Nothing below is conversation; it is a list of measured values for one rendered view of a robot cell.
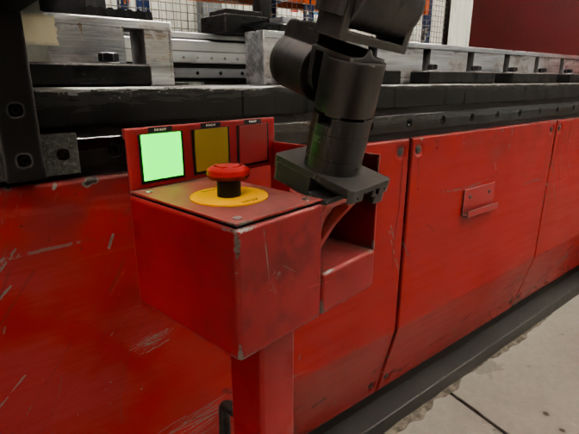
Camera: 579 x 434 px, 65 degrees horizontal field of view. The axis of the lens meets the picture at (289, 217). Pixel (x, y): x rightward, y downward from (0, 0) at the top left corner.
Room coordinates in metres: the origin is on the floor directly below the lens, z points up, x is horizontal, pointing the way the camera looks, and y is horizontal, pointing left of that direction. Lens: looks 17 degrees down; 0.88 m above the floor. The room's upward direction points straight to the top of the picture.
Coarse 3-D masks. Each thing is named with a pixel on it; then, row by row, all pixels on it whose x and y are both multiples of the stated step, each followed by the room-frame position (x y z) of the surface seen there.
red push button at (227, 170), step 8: (208, 168) 0.40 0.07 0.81; (216, 168) 0.39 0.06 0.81; (224, 168) 0.39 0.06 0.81; (232, 168) 0.39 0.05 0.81; (240, 168) 0.40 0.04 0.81; (248, 168) 0.41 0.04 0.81; (208, 176) 0.40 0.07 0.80; (216, 176) 0.39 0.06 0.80; (224, 176) 0.39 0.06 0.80; (232, 176) 0.39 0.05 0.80; (240, 176) 0.39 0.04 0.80; (248, 176) 0.40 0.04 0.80; (224, 184) 0.39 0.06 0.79; (232, 184) 0.40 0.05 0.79; (240, 184) 0.41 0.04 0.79; (224, 192) 0.39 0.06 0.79; (232, 192) 0.40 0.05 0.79; (240, 192) 0.40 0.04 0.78
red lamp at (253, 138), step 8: (240, 128) 0.53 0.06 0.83; (248, 128) 0.54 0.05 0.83; (256, 128) 0.54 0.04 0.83; (264, 128) 0.55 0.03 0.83; (240, 136) 0.53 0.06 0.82; (248, 136) 0.53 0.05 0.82; (256, 136) 0.54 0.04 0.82; (264, 136) 0.55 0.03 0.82; (240, 144) 0.53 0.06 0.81; (248, 144) 0.53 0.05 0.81; (256, 144) 0.54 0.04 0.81; (264, 144) 0.55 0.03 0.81; (240, 152) 0.53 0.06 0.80; (248, 152) 0.53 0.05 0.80; (256, 152) 0.54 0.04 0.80; (264, 152) 0.55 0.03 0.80; (240, 160) 0.52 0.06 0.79; (248, 160) 0.53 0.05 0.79; (256, 160) 0.54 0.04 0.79
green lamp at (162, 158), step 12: (180, 132) 0.47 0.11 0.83; (144, 144) 0.44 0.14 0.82; (156, 144) 0.44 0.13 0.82; (168, 144) 0.45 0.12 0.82; (180, 144) 0.47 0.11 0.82; (144, 156) 0.43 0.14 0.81; (156, 156) 0.44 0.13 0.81; (168, 156) 0.45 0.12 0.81; (180, 156) 0.46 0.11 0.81; (144, 168) 0.43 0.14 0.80; (156, 168) 0.44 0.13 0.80; (168, 168) 0.45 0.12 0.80; (180, 168) 0.46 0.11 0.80
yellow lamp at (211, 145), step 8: (208, 128) 0.49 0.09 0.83; (216, 128) 0.50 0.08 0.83; (224, 128) 0.51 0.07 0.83; (200, 136) 0.48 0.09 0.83; (208, 136) 0.49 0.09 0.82; (216, 136) 0.50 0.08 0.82; (224, 136) 0.51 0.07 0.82; (200, 144) 0.48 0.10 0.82; (208, 144) 0.49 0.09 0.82; (216, 144) 0.50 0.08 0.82; (224, 144) 0.51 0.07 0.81; (200, 152) 0.48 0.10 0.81; (208, 152) 0.49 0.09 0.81; (216, 152) 0.50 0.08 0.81; (224, 152) 0.51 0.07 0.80; (200, 160) 0.48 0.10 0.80; (208, 160) 0.49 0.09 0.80; (216, 160) 0.50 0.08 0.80; (224, 160) 0.51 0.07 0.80; (200, 168) 0.48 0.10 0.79
